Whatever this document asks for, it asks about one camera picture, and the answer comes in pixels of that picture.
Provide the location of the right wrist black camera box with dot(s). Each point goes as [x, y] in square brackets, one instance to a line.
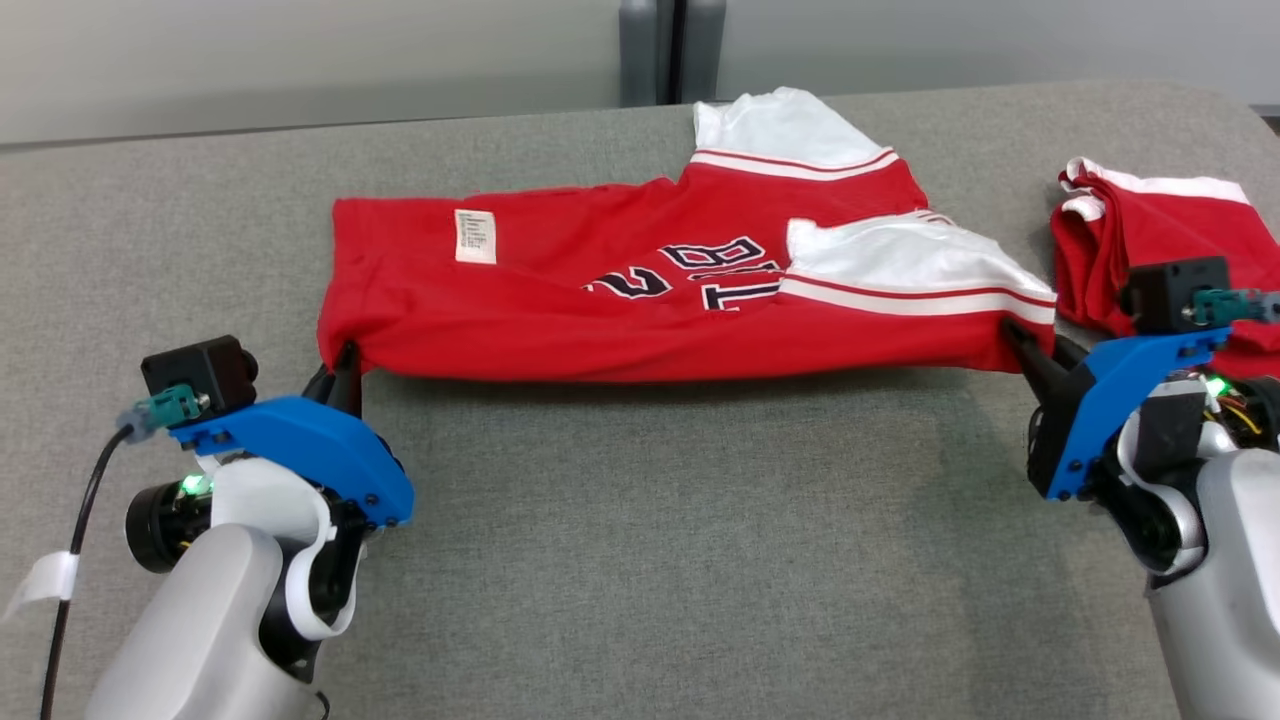
[1165, 295]

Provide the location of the grey partition post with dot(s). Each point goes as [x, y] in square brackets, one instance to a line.
[670, 50]

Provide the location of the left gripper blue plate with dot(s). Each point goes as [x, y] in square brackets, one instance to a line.
[300, 450]

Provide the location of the white tape strip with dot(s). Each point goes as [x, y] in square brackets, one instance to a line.
[45, 582]

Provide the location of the red shorts with white waistband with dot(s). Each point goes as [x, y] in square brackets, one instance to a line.
[1140, 230]

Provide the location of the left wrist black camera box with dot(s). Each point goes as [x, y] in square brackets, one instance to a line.
[200, 370]

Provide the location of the red white numbered jersey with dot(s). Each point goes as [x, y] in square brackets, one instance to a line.
[620, 290]

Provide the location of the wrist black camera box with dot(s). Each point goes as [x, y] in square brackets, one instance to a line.
[200, 370]
[1165, 295]

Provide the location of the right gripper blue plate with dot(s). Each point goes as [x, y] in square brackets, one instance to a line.
[1120, 400]

